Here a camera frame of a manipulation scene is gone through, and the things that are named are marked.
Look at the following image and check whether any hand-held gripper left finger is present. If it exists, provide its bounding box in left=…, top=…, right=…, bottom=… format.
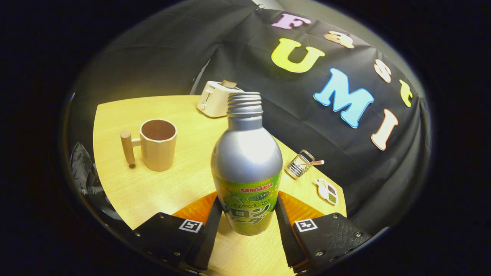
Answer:
left=132, top=191, right=224, bottom=272

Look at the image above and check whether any small metal wire basket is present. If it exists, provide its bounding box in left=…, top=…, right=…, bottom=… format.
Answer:
left=285, top=149, right=325, bottom=180

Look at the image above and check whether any light wooden table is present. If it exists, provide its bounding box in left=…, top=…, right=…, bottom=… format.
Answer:
left=93, top=95, right=348, bottom=276

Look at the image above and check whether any white toaster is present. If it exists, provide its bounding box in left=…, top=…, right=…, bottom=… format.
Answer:
left=197, top=80, right=244, bottom=118

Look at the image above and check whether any small white condiment tray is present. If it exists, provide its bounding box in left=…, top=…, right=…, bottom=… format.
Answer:
left=315, top=178, right=339, bottom=205

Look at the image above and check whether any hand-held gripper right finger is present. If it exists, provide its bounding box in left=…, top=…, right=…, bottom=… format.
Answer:
left=275, top=191, right=372, bottom=273

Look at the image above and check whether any silver bottle with green label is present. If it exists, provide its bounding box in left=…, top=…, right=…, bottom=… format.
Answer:
left=211, top=92, right=283, bottom=236

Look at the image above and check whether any dark grey clothing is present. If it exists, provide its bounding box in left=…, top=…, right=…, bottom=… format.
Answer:
left=69, top=142, right=115, bottom=217

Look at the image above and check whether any beige cup with wooden handle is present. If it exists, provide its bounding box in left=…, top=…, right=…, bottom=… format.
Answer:
left=120, top=118, right=178, bottom=172

